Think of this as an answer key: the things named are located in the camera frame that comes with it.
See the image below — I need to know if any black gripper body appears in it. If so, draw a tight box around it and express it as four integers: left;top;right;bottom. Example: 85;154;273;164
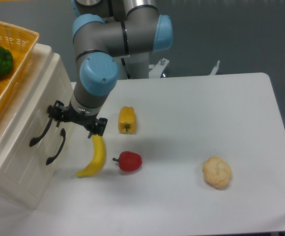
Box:
62;104;98;129

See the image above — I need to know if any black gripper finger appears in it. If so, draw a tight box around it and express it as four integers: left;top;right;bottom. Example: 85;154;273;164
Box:
47;100;65;127
87;118;108;138

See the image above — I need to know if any black top drawer handle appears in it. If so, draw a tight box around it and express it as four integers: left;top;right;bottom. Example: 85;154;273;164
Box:
29;105;53;147

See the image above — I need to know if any black drawer handle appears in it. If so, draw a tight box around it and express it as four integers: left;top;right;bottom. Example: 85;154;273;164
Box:
29;105;53;147
46;128;66;166

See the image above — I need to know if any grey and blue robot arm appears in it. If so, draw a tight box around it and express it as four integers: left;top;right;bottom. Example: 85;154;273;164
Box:
47;0;173;136

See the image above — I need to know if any white drawer cabinet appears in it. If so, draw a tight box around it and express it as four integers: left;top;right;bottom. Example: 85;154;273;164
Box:
0;44;74;209

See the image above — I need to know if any yellow bell pepper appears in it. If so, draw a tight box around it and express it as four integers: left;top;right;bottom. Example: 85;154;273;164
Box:
118;106;137;134

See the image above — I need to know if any yellow banana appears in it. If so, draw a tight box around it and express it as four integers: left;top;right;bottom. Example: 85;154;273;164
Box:
76;135;106;178

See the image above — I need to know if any red bell pepper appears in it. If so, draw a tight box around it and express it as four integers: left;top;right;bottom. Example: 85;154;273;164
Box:
112;151;143;172

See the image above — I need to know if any yellow woven basket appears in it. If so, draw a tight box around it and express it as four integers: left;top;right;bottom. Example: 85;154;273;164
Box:
0;17;40;135

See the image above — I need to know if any beige cauliflower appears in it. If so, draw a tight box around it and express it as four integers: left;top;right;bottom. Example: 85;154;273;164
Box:
202;156;232;189

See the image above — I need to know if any black lower drawer handle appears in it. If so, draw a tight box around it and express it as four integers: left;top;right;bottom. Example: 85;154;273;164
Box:
46;128;66;166

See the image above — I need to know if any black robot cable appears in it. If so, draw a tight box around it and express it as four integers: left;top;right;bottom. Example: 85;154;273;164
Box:
121;57;133;80

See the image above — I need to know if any white metal mounting bracket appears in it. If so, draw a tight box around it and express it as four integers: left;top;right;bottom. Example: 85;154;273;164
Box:
148;58;220;79

